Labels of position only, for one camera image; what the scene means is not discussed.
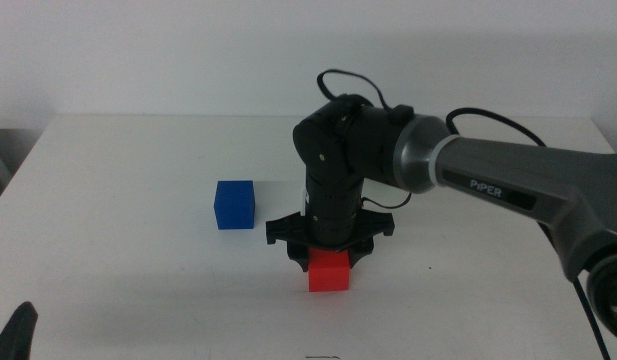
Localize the red cube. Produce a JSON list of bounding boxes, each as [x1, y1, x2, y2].
[[307, 248, 351, 293]]

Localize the blue cube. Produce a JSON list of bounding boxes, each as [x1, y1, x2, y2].
[[213, 180, 256, 231]]

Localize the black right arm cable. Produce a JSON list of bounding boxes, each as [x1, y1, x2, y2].
[[316, 68, 612, 360]]

